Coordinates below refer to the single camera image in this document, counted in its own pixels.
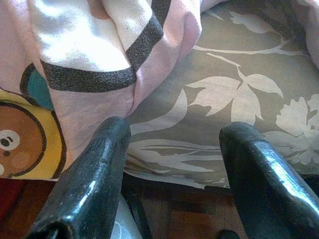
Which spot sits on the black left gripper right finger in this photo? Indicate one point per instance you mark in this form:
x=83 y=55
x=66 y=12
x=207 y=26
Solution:
x=269 y=196

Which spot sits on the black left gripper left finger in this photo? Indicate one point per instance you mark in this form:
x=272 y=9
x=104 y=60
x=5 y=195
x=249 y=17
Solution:
x=84 y=189

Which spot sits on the silver robot left leg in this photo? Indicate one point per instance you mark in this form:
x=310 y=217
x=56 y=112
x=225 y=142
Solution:
x=122 y=221

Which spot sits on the pink cartoon print quilt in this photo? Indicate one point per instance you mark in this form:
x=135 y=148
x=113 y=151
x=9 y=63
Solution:
x=82 y=107

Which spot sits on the grey floral bed sheet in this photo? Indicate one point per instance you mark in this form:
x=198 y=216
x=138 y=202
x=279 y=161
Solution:
x=211 y=57

